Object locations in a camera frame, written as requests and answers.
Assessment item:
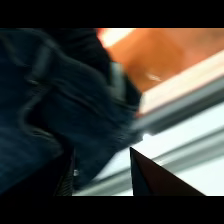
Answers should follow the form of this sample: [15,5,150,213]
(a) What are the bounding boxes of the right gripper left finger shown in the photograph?
[9,148,76,197]

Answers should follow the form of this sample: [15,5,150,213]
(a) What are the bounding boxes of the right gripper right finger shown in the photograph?
[129,146,205,197]

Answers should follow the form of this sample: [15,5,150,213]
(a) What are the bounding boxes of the dark blue jeans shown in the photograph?
[0,28,145,194]

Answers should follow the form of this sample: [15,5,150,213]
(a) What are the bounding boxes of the silver frame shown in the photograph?
[73,77,224,197]

